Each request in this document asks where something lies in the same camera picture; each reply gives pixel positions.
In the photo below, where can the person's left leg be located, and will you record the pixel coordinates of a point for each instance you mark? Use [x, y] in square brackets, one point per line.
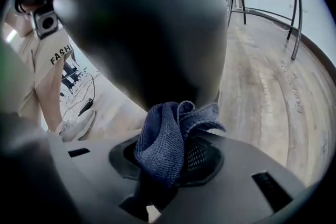
[51, 105]

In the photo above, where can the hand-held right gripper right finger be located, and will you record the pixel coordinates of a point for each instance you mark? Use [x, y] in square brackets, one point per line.
[241, 165]

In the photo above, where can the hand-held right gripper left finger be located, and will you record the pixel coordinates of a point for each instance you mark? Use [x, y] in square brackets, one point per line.
[99, 178]

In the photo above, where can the black round bin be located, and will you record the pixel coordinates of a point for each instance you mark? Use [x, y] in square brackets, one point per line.
[144, 21]

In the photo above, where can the black head-worn camera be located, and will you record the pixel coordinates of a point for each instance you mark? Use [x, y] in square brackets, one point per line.
[47, 24]

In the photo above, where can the person's left light shoe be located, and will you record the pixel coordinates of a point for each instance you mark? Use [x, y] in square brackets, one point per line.
[78, 126]

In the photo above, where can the dark blue cloth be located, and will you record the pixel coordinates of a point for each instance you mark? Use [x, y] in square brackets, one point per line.
[162, 144]

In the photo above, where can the person in beige clothes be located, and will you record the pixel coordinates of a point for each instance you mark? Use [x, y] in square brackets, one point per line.
[44, 44]

